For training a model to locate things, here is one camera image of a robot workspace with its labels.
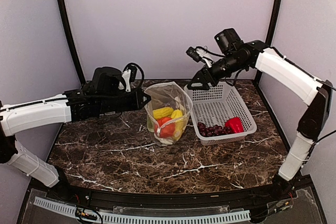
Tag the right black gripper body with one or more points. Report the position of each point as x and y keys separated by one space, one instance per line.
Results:
x=232 y=65

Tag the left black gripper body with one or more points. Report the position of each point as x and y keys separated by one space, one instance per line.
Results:
x=111 y=102

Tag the white plastic perforated basket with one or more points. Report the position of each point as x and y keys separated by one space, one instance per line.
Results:
x=215 y=107

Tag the clear polka dot zip bag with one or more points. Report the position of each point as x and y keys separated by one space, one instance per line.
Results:
x=168 y=94

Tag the yellow corn toy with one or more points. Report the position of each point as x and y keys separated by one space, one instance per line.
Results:
x=178 y=114
x=162 y=112

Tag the dark red grape bunch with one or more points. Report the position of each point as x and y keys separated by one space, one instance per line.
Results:
x=216 y=130

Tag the red bell pepper toy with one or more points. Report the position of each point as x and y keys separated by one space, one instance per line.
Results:
x=235 y=125

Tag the orange pumpkin toy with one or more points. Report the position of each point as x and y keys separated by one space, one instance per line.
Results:
x=167 y=131

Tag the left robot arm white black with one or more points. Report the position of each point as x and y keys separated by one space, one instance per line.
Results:
x=70 y=106

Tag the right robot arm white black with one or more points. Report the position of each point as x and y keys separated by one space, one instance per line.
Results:
x=237 y=56

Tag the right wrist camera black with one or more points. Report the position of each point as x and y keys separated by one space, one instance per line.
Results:
x=200 y=54

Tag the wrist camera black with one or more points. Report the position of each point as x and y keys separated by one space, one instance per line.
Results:
x=200 y=54
x=129 y=75

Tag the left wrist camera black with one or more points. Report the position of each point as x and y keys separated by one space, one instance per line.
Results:
x=129 y=75

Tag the right black frame post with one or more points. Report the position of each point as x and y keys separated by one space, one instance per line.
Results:
x=273 y=21

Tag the black frame post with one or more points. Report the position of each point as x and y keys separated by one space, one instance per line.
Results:
x=273 y=21
x=70 y=41

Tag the black front rail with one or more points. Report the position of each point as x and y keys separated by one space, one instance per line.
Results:
x=250 y=198

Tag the small circuit board with wires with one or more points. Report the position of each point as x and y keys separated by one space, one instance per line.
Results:
x=82 y=216

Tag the white slotted cable duct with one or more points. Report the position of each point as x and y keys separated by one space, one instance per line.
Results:
x=150 y=215

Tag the left black frame post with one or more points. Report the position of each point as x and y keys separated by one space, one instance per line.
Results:
x=70 y=41

